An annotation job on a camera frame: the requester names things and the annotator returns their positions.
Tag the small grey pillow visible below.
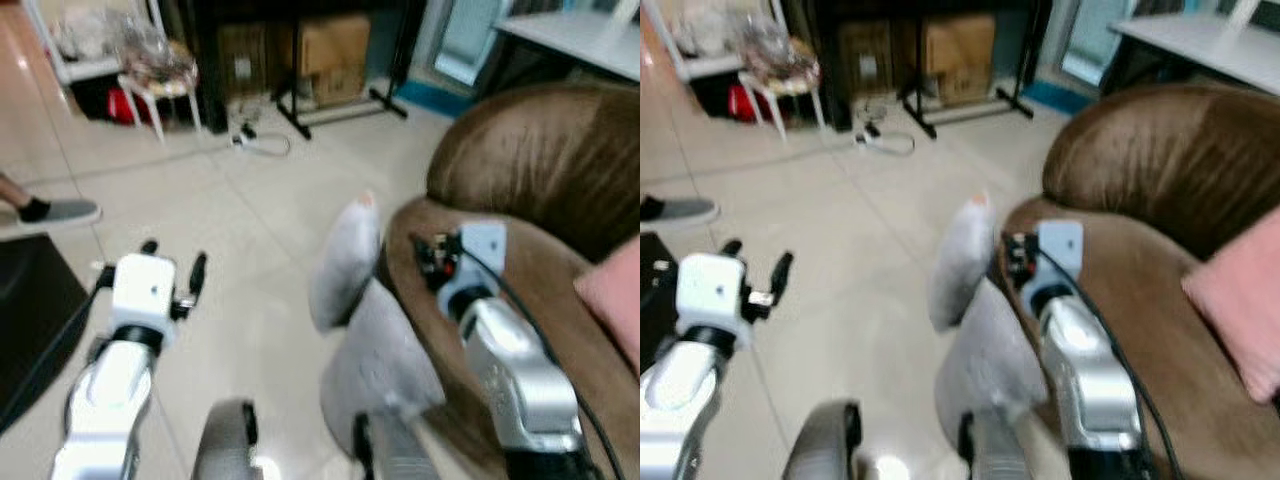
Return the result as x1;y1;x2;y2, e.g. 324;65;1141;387
928;190;1001;333
308;192;384;334

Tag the pink pillow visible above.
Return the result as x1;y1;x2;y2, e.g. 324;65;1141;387
574;235;641;373
1181;204;1280;404

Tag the brown sofa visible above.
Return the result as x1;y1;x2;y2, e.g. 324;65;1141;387
990;84;1280;480
378;84;641;480

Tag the blue floor mat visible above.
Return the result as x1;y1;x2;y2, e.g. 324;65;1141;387
1021;79;1088;115
393;79;478;120

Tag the person's foot in grey shoe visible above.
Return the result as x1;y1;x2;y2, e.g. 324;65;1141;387
0;174;104;230
640;194;720;228

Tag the red object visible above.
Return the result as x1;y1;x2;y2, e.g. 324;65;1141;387
727;84;773;125
106;87;153;128

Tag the grey left robot leg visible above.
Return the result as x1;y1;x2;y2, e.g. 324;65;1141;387
191;399;262;480
781;399;864;480

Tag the grey robot leg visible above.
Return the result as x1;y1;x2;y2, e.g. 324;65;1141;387
191;399;262;480
351;408;443;480
956;406;1043;480
781;399;864;480

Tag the white stool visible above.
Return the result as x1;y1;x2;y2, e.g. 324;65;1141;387
117;62;204;143
740;60;828;139

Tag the white shelf rack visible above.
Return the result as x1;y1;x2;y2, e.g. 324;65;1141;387
655;0;791;85
22;0;168;88

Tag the black metal stand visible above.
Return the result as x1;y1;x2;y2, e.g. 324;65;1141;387
800;0;1053;140
178;0;429;140

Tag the grey right robot leg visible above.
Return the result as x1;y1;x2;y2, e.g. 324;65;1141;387
956;406;1043;480
351;408;443;480

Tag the clear plastic bag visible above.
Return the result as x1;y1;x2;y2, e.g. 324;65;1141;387
737;12;823;85
113;14;198;87

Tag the small cardboard box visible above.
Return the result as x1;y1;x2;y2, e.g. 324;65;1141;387
838;20;909;99
217;22;288;100

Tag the large cardboard box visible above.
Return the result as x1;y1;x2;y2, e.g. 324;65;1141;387
920;12;998;107
294;13;374;108

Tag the white table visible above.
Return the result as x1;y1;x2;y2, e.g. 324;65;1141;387
1108;10;1280;98
494;9;641;83

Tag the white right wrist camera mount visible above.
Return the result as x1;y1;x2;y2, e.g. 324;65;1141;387
1030;219;1085;301
440;221;509;319

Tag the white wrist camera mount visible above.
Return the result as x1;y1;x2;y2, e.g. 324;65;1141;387
1030;219;1085;301
109;253;180;332
440;221;509;319
676;252;750;332

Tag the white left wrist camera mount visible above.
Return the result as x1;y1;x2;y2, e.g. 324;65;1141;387
109;253;180;332
676;252;750;332

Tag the white power strip with cable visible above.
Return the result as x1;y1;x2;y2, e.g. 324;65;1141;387
853;117;917;158
229;118;294;160

